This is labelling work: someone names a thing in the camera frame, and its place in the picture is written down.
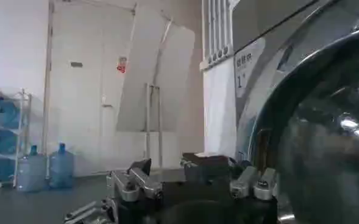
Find white room door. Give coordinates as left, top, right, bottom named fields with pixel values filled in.
left=41, top=0, right=137, bottom=178

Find white wall pipes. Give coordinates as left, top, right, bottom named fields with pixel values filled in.
left=199, top=0, right=240, bottom=71

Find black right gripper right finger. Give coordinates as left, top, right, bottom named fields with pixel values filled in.
left=229, top=160, right=278, bottom=201

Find silver metal bracket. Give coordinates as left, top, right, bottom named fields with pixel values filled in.
left=63, top=199, right=116, bottom=224

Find large white leaning panel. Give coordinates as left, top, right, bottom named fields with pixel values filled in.
left=116, top=5, right=196, bottom=133

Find white number label sticker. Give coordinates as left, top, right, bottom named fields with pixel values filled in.
left=233, top=38, right=267, bottom=99

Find red sign sticker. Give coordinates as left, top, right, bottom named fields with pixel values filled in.
left=116, top=56, right=128, bottom=74

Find white rack with water jugs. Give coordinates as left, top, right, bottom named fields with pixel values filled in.
left=0, top=87, right=33, bottom=188

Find round glass dryer door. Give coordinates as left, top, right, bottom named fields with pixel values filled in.
left=247, top=24, right=359, bottom=224

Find grey dryer machine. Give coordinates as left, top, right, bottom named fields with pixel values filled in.
left=232, top=0, right=359, bottom=224

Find white metal stand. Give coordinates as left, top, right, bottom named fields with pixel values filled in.
left=144, top=83, right=164, bottom=170

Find white hanging sheet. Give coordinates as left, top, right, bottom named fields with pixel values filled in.
left=203, top=57, right=238, bottom=158

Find dark laundry basket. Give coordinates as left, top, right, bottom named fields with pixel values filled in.
left=180, top=152, right=230, bottom=184

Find blue water jug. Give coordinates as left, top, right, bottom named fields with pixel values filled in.
left=16, top=145, right=48, bottom=192
left=48, top=142, right=75, bottom=189

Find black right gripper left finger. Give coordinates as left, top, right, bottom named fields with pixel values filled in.
left=107, top=158, right=164, bottom=202

